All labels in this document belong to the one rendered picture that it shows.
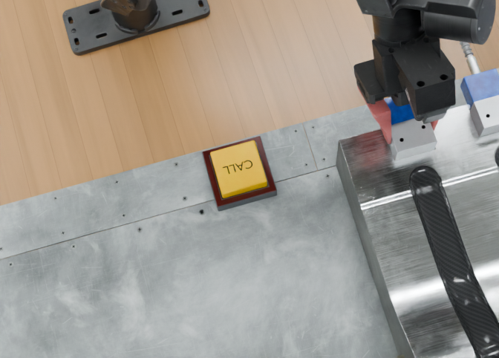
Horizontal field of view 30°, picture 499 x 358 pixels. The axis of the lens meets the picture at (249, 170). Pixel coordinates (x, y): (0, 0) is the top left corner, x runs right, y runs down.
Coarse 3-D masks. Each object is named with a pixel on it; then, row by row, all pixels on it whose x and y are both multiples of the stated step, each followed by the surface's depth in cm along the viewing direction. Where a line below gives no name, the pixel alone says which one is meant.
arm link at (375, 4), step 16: (368, 0) 94; (384, 0) 93; (400, 0) 95; (416, 0) 95; (432, 0) 94; (448, 0) 93; (464, 0) 93; (480, 0) 93; (384, 16) 96; (432, 16) 96; (448, 16) 95; (464, 16) 94; (480, 16) 94; (432, 32) 97; (448, 32) 96; (464, 32) 95; (480, 32) 95
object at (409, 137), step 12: (396, 108) 113; (408, 108) 113; (396, 120) 113; (408, 120) 111; (396, 132) 111; (408, 132) 111; (420, 132) 111; (432, 132) 111; (396, 144) 110; (408, 144) 110; (420, 144) 110; (432, 144) 111; (396, 156) 111; (408, 156) 113
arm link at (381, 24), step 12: (396, 12) 98; (408, 12) 98; (420, 12) 97; (384, 24) 99; (396, 24) 99; (408, 24) 99; (420, 24) 100; (384, 36) 101; (396, 36) 100; (408, 36) 100
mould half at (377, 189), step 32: (448, 128) 114; (352, 160) 113; (384, 160) 113; (416, 160) 112; (448, 160) 112; (480, 160) 112; (352, 192) 115; (384, 192) 111; (448, 192) 111; (480, 192) 111; (384, 224) 110; (416, 224) 110; (480, 224) 110; (384, 256) 109; (416, 256) 109; (480, 256) 109; (384, 288) 110; (416, 288) 108; (416, 320) 106; (448, 320) 105; (416, 352) 103; (448, 352) 102
